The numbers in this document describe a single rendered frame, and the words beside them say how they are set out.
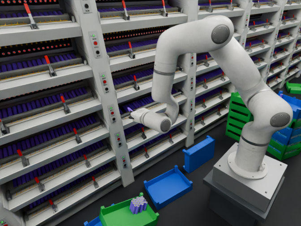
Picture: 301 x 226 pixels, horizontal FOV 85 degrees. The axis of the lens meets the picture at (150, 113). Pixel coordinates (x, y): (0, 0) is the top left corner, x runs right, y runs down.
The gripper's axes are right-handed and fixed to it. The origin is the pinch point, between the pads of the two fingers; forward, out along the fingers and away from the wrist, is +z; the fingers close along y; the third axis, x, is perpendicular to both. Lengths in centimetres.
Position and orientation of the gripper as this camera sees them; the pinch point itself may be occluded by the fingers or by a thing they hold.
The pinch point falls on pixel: (133, 112)
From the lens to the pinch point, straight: 102.0
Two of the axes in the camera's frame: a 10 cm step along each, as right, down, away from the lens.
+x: 1.9, 9.2, 3.5
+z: -5.5, -1.9, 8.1
